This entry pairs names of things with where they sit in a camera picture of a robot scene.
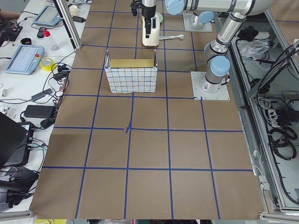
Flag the cream white toaster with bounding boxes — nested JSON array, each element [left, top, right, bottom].
[[142, 15, 160, 47]]

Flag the near teach pendant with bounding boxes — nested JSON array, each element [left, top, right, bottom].
[[5, 45, 44, 75]]

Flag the yellow tape roll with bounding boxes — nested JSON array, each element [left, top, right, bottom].
[[39, 57, 56, 71]]

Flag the red capped bottle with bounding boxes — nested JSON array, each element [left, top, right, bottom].
[[37, 27, 51, 38]]

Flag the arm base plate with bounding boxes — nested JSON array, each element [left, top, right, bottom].
[[183, 11, 214, 32], [191, 71, 230, 101]]

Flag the far teach pendant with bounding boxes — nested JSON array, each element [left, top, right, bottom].
[[33, 6, 61, 27]]

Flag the black power adapter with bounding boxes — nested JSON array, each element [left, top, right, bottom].
[[24, 105, 55, 119]]

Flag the aluminium frame post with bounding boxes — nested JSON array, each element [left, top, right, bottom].
[[53, 0, 81, 50]]

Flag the wire basket with wooden box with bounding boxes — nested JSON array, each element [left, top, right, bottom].
[[105, 50, 158, 93]]

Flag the green plate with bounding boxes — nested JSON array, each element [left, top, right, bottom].
[[156, 12, 164, 23]]

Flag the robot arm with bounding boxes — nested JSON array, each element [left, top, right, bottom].
[[164, 0, 274, 93], [191, 11, 214, 27]]

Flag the white paper cup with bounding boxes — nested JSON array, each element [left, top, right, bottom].
[[69, 5, 79, 16]]

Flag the teach pendant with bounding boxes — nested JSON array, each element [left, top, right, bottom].
[[33, 6, 61, 27], [5, 45, 44, 75]]

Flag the white toaster power cord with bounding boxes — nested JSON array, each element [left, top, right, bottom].
[[159, 34, 185, 41]]

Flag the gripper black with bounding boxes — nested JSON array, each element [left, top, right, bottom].
[[142, 6, 156, 24]]

